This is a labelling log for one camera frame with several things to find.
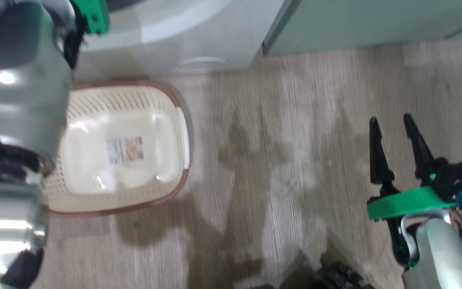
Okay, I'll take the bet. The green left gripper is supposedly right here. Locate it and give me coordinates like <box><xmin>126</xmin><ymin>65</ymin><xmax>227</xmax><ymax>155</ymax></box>
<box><xmin>70</xmin><ymin>0</ymin><xmax>110</xmax><ymax>35</ymax></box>

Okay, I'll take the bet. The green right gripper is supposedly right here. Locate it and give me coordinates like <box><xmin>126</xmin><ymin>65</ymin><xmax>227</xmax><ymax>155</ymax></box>
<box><xmin>367</xmin><ymin>114</ymin><xmax>458</xmax><ymax>267</ymax></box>

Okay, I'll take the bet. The white front-load washing machine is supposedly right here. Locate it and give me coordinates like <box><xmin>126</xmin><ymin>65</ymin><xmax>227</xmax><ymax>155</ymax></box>
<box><xmin>73</xmin><ymin>0</ymin><xmax>286</xmax><ymax>77</ymax></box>

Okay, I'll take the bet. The cream perforated laundry basket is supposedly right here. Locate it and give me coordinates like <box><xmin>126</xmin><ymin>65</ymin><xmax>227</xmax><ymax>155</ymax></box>
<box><xmin>41</xmin><ymin>79</ymin><xmax>193</xmax><ymax>218</ymax></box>

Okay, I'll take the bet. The green cabinet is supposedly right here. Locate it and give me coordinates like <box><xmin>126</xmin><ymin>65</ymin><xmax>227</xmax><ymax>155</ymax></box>
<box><xmin>263</xmin><ymin>0</ymin><xmax>462</xmax><ymax>56</ymax></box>

